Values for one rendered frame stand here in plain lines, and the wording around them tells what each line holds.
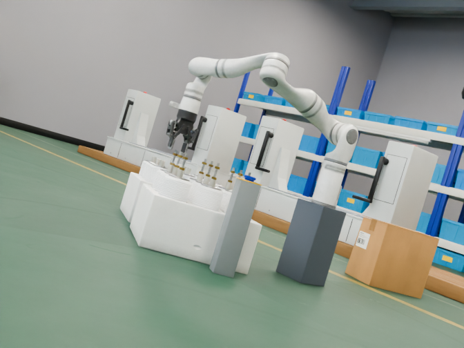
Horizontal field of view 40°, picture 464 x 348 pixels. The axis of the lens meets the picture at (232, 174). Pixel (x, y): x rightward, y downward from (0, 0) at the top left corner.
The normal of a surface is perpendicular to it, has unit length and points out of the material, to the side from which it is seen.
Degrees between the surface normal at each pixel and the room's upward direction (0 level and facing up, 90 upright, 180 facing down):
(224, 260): 90
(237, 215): 90
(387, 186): 90
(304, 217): 90
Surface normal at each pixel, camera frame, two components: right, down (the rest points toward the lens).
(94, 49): 0.62, 0.20
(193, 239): 0.23, 0.08
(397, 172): -0.72, -0.22
